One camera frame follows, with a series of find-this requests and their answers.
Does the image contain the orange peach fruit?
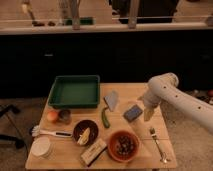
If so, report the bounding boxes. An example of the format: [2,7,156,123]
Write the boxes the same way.
[47,110,59,122]

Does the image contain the wooden block brush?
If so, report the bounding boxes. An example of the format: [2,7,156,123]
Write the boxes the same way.
[81,139,107,166]

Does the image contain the dark brown bowl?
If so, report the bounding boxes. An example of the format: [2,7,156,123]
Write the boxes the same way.
[73,120,98,146]

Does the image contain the blue grey sponge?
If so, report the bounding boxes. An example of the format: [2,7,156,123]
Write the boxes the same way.
[124,105,143,122]

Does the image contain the small dark metal cup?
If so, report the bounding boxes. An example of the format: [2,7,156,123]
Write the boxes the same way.
[59,110,71,124]

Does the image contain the black chair base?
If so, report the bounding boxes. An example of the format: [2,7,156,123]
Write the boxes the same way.
[0,103,27,150]

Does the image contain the green plastic tray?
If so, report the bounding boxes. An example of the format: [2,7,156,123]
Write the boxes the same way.
[48,75,100,109]

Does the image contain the banana piece in bowl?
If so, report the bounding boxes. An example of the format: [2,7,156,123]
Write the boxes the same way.
[77,128,90,145]

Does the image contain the white dish brush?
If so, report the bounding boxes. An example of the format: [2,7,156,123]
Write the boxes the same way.
[31,126,72,137]

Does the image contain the terracotta bowl with nuts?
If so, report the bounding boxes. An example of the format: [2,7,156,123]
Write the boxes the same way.
[108,130,139,162]

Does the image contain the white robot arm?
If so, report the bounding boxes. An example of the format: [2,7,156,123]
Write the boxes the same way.
[141,73,213,135]

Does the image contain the silver fork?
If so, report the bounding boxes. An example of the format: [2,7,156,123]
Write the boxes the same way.
[149,127,168,164]

